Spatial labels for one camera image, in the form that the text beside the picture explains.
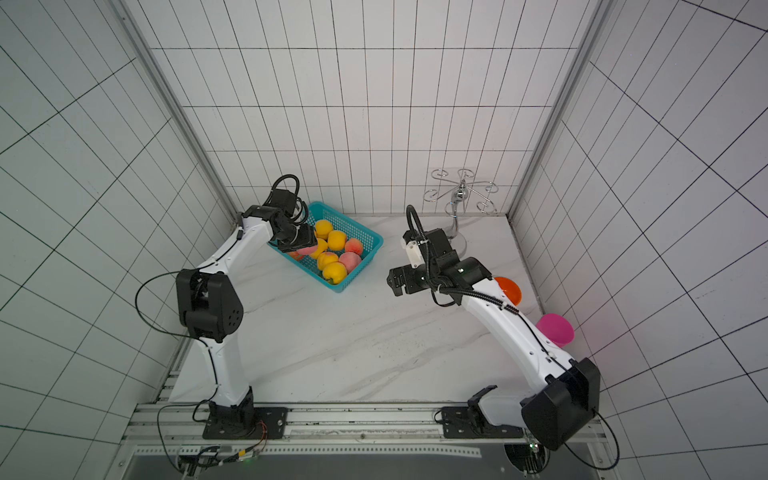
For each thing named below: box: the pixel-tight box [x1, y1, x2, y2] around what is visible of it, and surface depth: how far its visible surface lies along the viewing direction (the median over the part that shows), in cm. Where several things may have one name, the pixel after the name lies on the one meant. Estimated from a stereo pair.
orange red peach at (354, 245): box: [345, 238, 363, 256], surface depth 105 cm
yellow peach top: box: [328, 230, 347, 251], surface depth 108 cm
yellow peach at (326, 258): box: [318, 251, 339, 271], surface depth 100 cm
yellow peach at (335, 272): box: [322, 261, 347, 285], surface depth 94 cm
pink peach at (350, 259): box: [338, 252, 362, 274], surface depth 100 cm
